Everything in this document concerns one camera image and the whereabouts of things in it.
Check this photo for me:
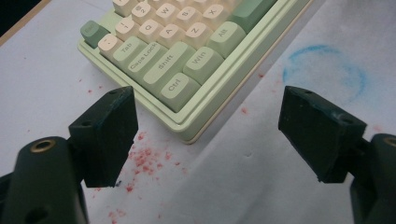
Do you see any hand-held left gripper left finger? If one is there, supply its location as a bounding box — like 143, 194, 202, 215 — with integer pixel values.
68, 86, 139, 189

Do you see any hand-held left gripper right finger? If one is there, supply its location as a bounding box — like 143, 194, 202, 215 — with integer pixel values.
277, 85, 368, 184

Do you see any green and cream keyboard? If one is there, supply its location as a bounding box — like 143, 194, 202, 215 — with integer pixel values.
77, 0, 313, 145

